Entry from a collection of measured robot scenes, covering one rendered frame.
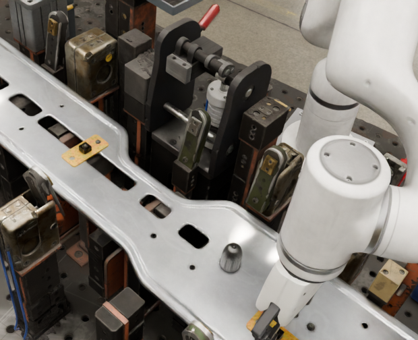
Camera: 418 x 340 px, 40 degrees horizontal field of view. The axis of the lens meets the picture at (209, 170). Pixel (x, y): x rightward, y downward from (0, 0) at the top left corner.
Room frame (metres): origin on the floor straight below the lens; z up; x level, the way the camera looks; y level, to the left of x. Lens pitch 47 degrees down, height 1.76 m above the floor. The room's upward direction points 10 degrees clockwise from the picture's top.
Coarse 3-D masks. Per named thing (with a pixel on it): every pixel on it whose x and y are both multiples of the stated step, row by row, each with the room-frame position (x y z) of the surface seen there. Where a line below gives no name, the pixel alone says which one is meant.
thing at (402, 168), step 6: (384, 156) 0.59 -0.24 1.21; (390, 156) 0.60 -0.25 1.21; (390, 162) 0.59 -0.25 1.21; (396, 162) 0.58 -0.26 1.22; (402, 162) 0.59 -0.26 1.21; (390, 168) 0.58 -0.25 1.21; (396, 168) 0.58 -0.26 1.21; (402, 168) 0.58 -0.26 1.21; (396, 174) 0.57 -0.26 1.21; (402, 174) 0.57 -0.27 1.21; (390, 180) 0.55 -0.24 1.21; (396, 180) 0.57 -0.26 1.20
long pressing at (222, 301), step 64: (0, 64) 0.90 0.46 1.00; (0, 128) 0.72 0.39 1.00; (64, 192) 0.61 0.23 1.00; (128, 192) 0.63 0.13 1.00; (128, 256) 0.50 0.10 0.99; (192, 256) 0.52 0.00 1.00; (256, 256) 0.54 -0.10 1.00; (256, 320) 0.43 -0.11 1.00; (320, 320) 0.45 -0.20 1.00; (384, 320) 0.46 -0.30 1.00
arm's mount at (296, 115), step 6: (294, 114) 1.16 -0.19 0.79; (300, 114) 1.15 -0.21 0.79; (288, 120) 1.13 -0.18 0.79; (294, 120) 1.13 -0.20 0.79; (288, 126) 1.11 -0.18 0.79; (282, 132) 1.08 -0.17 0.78; (360, 138) 1.10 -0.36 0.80; (366, 138) 1.10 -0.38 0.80; (276, 144) 1.04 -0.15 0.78; (372, 144) 1.08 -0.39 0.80
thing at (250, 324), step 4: (256, 312) 0.44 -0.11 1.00; (260, 312) 0.44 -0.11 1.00; (256, 316) 0.43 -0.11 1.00; (252, 320) 0.42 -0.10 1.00; (272, 320) 0.43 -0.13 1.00; (248, 324) 0.42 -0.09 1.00; (252, 324) 0.42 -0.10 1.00; (272, 324) 0.42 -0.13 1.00; (248, 328) 0.41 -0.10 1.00; (252, 328) 0.41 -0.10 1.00; (280, 328) 0.42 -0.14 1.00; (284, 328) 0.42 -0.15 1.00; (280, 332) 0.41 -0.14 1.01; (284, 332) 0.41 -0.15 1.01; (288, 332) 0.42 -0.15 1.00; (280, 336) 0.40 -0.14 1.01; (284, 336) 0.41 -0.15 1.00; (288, 336) 0.41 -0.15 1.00; (292, 336) 0.41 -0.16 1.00
